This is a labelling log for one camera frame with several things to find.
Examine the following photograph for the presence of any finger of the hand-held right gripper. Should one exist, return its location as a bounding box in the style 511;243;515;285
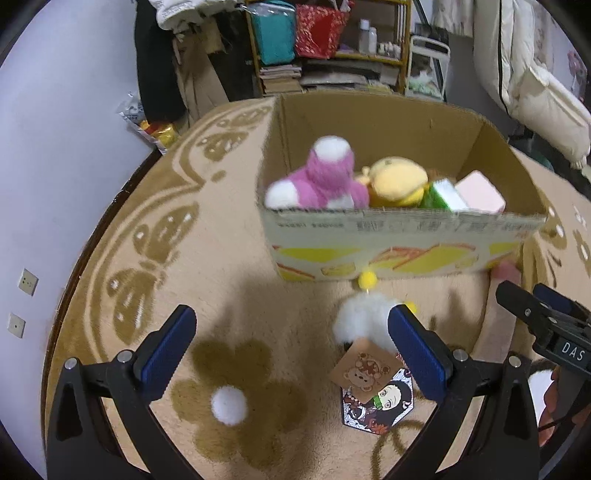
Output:
533;283;591;320
496;281;555;340

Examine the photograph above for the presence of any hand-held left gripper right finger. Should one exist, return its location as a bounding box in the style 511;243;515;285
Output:
385;305;541;480

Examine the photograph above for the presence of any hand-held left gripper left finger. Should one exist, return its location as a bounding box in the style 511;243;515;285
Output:
44;304;199;480

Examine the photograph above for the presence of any white pompom keychain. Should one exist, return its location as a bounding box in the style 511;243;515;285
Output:
332;271;416;349

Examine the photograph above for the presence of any pink block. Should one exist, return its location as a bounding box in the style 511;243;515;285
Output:
455;171;506;214

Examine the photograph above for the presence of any cardboard box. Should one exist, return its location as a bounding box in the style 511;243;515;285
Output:
259;91;552;282

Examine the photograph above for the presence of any green tissue pack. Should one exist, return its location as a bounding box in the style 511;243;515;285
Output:
419;178;469;212

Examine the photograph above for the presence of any yellow dog plush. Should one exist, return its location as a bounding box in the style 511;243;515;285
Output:
355;157;443;208

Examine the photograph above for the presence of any pink and white plush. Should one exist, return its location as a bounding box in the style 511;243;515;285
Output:
265;135;370;208

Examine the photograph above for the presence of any anime character card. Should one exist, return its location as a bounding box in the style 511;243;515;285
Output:
341;369;415;437

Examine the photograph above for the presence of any brown bear paper tag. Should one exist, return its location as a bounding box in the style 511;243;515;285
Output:
330;338;404;398

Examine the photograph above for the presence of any beige floral printed blanket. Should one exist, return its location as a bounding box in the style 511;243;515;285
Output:
41;97;591;480

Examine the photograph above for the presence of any yellow and red snack bag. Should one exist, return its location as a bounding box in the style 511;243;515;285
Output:
139;120;178;155

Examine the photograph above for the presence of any green and white plush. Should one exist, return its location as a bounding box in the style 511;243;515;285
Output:
409;67;441;97

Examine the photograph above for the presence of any white patterned snack bag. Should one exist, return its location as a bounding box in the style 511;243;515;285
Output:
115;92;145;126

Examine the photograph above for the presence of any white trolley cart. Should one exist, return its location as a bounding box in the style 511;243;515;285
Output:
406;34;451;102

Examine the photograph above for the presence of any beige hanging garment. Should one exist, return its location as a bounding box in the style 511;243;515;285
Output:
173;28;232;121

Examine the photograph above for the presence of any black hanging coat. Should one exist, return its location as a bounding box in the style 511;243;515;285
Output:
135;14;188;123

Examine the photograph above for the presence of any wooden shelf unit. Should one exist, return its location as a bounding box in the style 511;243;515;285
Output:
245;0;414;93

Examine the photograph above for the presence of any wide stack of books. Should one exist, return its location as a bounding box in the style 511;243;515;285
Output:
300;59;400;92

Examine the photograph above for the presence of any small stack of books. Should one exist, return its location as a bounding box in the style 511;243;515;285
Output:
259;65;303;97

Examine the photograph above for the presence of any white lace curtain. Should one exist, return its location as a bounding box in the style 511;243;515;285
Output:
434;0;476;38

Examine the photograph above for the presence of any teal fabric bag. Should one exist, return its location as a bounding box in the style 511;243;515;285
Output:
247;2;296;65

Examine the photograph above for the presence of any red gift bag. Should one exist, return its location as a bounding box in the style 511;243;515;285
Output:
294;4;349;60

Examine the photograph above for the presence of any white puffer jacket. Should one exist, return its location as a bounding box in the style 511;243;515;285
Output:
154;0;241;31

